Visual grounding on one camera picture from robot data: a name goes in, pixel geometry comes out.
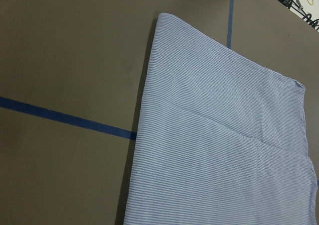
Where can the light blue striped shirt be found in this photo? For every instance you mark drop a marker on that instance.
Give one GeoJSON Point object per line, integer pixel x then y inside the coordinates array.
{"type": "Point", "coordinates": [221, 139]}

